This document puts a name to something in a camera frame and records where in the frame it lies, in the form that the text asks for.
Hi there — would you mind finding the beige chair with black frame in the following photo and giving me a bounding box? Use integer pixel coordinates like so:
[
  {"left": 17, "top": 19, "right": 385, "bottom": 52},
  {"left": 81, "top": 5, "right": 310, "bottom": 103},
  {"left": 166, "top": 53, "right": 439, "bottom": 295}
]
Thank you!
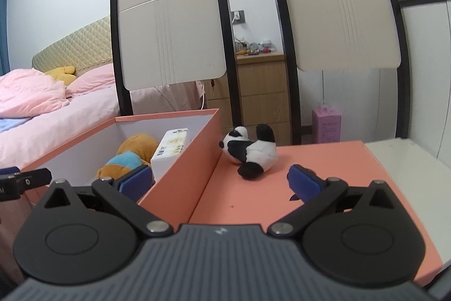
[
  {"left": 267, "top": 0, "right": 411, "bottom": 146},
  {"left": 110, "top": 0, "right": 244, "bottom": 133}
]

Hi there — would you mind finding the white desktop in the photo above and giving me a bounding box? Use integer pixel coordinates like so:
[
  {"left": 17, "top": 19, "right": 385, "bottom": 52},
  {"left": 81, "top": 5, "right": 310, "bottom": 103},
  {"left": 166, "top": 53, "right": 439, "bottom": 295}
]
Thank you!
[{"left": 364, "top": 139, "right": 451, "bottom": 267}]

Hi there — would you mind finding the blue curtain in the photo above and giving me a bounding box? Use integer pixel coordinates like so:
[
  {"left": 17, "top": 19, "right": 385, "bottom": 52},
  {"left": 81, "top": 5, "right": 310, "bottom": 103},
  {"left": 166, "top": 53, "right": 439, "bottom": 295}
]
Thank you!
[{"left": 0, "top": 0, "right": 8, "bottom": 76}]

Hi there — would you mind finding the quilted beige headboard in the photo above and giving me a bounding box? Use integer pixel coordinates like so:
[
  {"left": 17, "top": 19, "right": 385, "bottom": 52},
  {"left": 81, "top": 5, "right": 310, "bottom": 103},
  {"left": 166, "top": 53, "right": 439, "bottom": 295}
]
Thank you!
[{"left": 32, "top": 16, "right": 114, "bottom": 76}]

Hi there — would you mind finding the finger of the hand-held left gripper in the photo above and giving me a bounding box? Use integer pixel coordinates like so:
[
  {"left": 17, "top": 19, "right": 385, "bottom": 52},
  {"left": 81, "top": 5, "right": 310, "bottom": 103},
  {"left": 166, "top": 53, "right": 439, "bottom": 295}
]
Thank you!
[{"left": 0, "top": 166, "right": 53, "bottom": 203}]

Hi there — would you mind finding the pink pillow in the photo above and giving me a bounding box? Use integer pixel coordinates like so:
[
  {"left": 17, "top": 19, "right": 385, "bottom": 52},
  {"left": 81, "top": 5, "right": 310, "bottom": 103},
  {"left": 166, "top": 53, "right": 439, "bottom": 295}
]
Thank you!
[{"left": 65, "top": 64, "right": 117, "bottom": 98}]

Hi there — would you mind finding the orange cardboard box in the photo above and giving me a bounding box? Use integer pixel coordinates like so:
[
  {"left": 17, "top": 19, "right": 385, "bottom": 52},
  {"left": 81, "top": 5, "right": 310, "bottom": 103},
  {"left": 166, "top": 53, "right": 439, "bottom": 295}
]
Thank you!
[{"left": 21, "top": 108, "right": 222, "bottom": 225}]

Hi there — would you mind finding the yellow plush toy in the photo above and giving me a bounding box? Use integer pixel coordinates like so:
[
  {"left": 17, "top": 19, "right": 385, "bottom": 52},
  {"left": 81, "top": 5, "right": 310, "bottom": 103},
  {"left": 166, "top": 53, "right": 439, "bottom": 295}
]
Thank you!
[{"left": 44, "top": 66, "right": 77, "bottom": 83}]

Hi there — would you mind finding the wooden dresser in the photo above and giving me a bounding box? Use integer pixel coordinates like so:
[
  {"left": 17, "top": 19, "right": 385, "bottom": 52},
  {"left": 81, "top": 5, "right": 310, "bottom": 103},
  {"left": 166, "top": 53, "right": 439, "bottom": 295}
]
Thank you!
[{"left": 202, "top": 52, "right": 294, "bottom": 146}]

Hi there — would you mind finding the light blue cloth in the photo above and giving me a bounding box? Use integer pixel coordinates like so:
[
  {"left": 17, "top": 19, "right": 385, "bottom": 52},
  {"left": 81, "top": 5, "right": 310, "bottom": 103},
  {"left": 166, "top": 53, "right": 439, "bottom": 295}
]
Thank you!
[{"left": 0, "top": 118, "right": 31, "bottom": 134}]

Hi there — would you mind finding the panda plush toy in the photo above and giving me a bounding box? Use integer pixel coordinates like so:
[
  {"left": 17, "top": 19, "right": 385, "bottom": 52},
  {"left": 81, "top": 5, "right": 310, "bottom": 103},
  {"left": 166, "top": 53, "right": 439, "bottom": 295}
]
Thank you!
[{"left": 218, "top": 124, "right": 278, "bottom": 179}]

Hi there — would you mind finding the pink bed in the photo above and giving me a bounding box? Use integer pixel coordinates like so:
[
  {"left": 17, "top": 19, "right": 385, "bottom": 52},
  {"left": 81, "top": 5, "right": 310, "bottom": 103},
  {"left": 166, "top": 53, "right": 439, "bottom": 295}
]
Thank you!
[{"left": 0, "top": 67, "right": 205, "bottom": 172}]

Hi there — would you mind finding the orange and blue plush toy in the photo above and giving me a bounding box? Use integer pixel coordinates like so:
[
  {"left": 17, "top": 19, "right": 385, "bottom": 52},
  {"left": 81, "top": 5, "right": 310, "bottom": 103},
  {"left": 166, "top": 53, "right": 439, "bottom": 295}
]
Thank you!
[{"left": 96, "top": 133, "right": 159, "bottom": 182}]

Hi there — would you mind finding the orange box lid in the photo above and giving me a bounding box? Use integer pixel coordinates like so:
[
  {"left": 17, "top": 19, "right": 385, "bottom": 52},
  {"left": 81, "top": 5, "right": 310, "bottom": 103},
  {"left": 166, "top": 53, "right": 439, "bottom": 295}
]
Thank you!
[{"left": 188, "top": 140, "right": 443, "bottom": 287}]

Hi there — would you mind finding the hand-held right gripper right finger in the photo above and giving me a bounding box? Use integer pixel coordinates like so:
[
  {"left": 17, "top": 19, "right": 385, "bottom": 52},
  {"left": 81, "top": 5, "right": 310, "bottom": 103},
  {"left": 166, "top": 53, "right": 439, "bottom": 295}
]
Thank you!
[{"left": 268, "top": 164, "right": 403, "bottom": 239}]

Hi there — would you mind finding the pink blanket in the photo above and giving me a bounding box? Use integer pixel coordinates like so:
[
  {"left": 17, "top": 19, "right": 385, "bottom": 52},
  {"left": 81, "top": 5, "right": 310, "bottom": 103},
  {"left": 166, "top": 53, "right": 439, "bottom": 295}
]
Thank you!
[{"left": 0, "top": 68, "right": 71, "bottom": 119}]

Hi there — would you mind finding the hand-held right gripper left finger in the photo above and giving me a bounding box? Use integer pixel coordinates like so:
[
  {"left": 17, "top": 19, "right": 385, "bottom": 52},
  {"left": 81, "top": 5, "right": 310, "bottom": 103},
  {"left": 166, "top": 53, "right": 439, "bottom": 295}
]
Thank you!
[{"left": 42, "top": 164, "right": 174, "bottom": 236}]

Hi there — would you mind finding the pink box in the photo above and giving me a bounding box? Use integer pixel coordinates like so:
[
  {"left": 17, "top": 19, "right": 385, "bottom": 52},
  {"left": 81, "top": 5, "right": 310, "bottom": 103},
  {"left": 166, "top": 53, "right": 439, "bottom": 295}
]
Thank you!
[{"left": 312, "top": 105, "right": 342, "bottom": 144}]

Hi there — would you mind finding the clutter of small items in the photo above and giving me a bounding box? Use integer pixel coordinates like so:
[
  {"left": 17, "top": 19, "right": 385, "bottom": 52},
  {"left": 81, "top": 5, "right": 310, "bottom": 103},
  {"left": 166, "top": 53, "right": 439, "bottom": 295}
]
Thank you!
[{"left": 234, "top": 36, "right": 280, "bottom": 57}]

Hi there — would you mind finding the white tissue packet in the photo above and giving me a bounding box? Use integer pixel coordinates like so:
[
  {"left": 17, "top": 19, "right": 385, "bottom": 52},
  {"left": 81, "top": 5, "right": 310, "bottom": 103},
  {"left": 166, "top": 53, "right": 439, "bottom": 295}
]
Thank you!
[{"left": 151, "top": 128, "right": 191, "bottom": 182}]

